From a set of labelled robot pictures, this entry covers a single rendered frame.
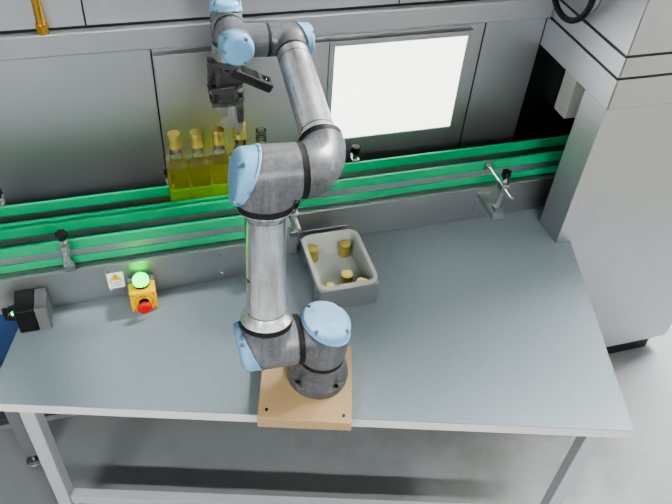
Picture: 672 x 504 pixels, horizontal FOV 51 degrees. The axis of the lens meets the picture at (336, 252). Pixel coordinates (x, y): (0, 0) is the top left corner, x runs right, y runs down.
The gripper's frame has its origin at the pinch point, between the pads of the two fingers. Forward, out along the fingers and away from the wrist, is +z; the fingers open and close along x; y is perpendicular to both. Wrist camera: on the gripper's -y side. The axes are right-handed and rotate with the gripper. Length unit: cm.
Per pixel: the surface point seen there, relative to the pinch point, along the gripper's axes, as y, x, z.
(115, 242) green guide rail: 35.9, 13.9, 22.7
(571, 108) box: -109, -9, 13
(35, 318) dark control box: 58, 24, 36
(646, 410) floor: -145, 45, 117
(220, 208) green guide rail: 7.2, 6.2, 22.3
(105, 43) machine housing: 30.6, -12.7, -19.7
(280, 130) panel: -13.9, -12.3, 11.3
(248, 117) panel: -4.6, -12.3, 5.7
